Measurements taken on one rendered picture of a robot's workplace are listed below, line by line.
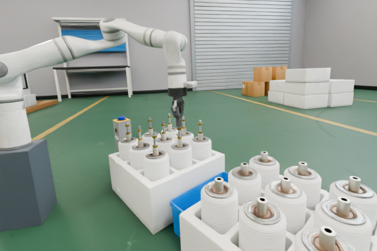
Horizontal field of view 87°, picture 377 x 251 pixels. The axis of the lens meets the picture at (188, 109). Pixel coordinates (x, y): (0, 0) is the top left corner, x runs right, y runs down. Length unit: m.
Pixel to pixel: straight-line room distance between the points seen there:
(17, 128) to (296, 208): 0.92
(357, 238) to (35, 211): 0.97
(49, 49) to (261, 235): 0.87
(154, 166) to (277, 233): 0.44
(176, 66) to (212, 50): 5.26
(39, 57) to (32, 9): 5.61
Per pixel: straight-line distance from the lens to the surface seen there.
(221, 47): 6.10
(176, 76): 0.75
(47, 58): 0.91
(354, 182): 0.66
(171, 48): 0.75
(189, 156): 0.83
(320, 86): 3.26
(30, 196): 0.99
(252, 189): 0.62
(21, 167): 0.95
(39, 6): 6.45
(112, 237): 0.86
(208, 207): 0.54
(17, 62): 0.91
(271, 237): 0.49
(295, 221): 0.60
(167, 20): 5.97
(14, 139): 0.95
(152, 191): 0.73
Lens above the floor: 0.55
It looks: 11 degrees down
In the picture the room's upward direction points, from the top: 2 degrees counter-clockwise
